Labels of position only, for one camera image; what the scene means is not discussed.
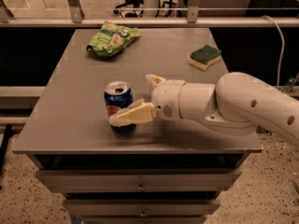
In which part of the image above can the white cable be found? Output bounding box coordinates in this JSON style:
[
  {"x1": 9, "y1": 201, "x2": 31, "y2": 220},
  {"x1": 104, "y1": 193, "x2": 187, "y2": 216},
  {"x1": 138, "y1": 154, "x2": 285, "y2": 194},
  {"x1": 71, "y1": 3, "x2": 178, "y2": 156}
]
[{"x1": 261, "y1": 14, "x2": 286, "y2": 89}]

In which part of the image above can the round drawer knob upper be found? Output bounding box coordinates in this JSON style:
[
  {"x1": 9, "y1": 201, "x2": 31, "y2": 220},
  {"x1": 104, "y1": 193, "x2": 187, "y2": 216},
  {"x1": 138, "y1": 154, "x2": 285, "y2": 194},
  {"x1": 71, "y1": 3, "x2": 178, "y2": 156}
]
[{"x1": 135, "y1": 184, "x2": 146, "y2": 192}]

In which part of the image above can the blue pepsi can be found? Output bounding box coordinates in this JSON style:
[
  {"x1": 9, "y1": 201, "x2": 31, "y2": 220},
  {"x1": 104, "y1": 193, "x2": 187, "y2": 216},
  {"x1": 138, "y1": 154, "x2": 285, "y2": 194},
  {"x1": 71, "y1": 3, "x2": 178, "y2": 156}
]
[{"x1": 103, "y1": 80, "x2": 137, "y2": 135}]

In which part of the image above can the green chip bag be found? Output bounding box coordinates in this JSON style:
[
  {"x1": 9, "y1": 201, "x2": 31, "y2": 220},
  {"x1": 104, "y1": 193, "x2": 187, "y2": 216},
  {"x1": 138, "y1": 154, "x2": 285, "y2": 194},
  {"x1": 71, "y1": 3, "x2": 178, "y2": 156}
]
[{"x1": 86, "y1": 21, "x2": 141, "y2": 58}]

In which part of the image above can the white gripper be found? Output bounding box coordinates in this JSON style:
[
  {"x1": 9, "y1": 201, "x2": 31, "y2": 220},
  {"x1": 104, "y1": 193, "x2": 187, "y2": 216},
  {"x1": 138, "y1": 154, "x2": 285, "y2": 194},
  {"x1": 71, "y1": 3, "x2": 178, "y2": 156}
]
[{"x1": 108, "y1": 74, "x2": 185, "y2": 127}]

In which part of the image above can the black object at left edge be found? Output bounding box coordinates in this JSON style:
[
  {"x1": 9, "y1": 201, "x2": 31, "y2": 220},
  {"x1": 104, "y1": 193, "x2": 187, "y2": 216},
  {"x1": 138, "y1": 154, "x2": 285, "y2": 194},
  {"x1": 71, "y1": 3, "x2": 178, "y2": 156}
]
[{"x1": 0, "y1": 124, "x2": 14, "y2": 174}]

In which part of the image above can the green yellow sponge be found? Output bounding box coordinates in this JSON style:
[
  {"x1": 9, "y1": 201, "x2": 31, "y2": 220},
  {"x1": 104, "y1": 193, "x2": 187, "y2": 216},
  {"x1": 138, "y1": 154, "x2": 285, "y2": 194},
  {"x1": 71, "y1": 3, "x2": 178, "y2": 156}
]
[{"x1": 188, "y1": 45, "x2": 221, "y2": 71}]

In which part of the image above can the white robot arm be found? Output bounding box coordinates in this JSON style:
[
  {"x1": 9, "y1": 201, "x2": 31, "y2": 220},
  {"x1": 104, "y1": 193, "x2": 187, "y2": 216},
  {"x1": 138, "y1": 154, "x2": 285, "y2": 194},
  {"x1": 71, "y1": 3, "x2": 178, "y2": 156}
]
[{"x1": 109, "y1": 72, "x2": 299, "y2": 148}]

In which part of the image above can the metal railing beam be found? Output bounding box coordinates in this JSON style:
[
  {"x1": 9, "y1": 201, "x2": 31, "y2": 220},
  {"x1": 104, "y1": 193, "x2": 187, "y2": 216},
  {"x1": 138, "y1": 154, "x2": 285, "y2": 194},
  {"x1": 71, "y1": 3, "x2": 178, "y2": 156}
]
[{"x1": 0, "y1": 17, "x2": 299, "y2": 29}]

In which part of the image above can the grey drawer cabinet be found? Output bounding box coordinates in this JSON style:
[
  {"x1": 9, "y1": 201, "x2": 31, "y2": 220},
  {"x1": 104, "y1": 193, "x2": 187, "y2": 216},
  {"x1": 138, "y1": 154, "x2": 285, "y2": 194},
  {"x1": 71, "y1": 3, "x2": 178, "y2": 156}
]
[{"x1": 13, "y1": 28, "x2": 262, "y2": 224}]

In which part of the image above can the round drawer knob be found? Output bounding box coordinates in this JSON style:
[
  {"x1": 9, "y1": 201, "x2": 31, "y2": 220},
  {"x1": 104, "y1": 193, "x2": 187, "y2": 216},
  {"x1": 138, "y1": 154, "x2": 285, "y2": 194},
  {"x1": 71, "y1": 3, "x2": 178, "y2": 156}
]
[
  {"x1": 139, "y1": 211, "x2": 148, "y2": 217},
  {"x1": 135, "y1": 184, "x2": 146, "y2": 192}
]

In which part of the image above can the round drawer knob lower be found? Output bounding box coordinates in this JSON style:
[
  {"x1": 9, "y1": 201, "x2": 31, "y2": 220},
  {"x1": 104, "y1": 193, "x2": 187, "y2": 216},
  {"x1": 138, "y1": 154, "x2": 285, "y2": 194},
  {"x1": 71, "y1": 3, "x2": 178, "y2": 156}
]
[{"x1": 139, "y1": 211, "x2": 148, "y2": 217}]

